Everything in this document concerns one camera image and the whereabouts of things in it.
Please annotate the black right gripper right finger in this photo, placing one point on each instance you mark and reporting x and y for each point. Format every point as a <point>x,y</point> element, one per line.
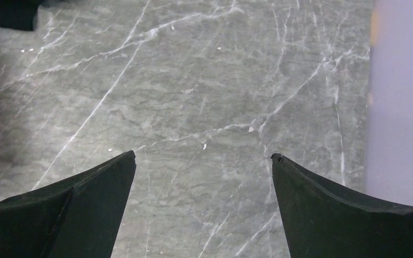
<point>322,218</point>

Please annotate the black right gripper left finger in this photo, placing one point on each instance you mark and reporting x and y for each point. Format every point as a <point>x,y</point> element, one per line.
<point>78,216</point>

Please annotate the black underwear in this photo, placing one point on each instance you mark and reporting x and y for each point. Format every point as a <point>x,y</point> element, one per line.
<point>20,15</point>

